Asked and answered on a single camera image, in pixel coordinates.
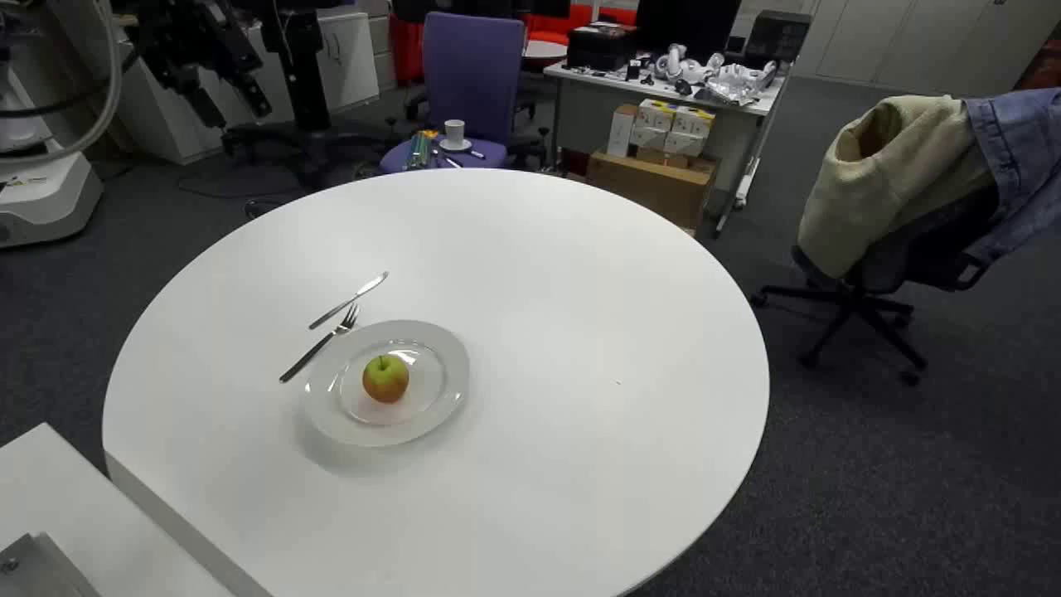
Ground purple office chair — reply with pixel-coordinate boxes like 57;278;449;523
377;11;530;175

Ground yellow-red apple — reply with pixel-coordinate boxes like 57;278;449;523
359;352;414;409

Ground red furniture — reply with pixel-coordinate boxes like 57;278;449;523
384;15;431;91

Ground black monitor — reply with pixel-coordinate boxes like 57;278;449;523
742;11;815;71

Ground white plastic container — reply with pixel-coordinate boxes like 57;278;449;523
626;97;676;159
662;103;721;162

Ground dark utensil handle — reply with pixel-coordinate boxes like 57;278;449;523
306;268;390;336

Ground white round plate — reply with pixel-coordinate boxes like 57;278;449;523
300;319;475;452

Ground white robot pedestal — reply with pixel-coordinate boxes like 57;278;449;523
0;147;110;253

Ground white square side table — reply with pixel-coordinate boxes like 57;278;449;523
0;420;237;597

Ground silver fork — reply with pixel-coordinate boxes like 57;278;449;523
274;304;362;389

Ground beige jacket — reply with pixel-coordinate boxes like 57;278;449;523
796;92;996;282

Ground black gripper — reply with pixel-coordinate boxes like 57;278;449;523
120;0;274;125

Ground colourful small packet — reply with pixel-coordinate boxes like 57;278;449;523
408;131;446;172

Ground black swivel office chair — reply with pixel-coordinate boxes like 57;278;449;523
755;186;998;389

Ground black equipment stand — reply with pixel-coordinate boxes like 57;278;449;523
263;0;335;134

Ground brown cardboard box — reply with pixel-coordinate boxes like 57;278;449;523
584;151;721;230

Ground blue denim jacket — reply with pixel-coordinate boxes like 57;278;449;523
960;85;1061;291

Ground black box on desk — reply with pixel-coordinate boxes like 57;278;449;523
565;25;640;76

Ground pile of white parts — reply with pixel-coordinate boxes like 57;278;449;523
640;44;783;113

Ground white cabinet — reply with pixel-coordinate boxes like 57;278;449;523
320;6;384;110

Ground white desk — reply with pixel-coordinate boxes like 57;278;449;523
540;59;783;235

